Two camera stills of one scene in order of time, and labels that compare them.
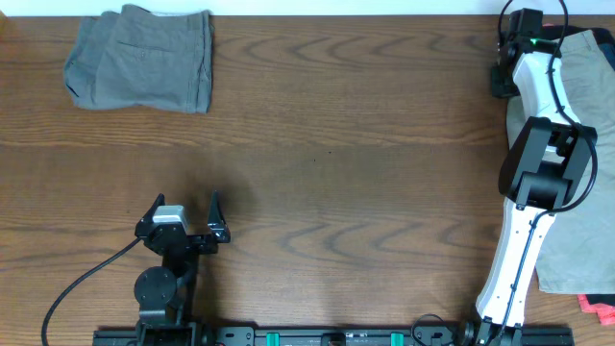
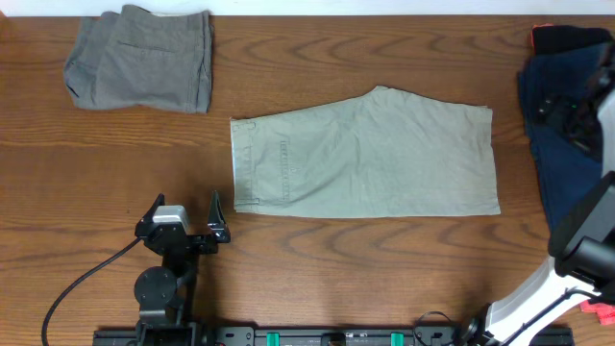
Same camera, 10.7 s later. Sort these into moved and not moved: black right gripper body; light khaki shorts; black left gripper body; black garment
Moved: black right gripper body; light khaki shorts
Not moved: black garment; black left gripper body
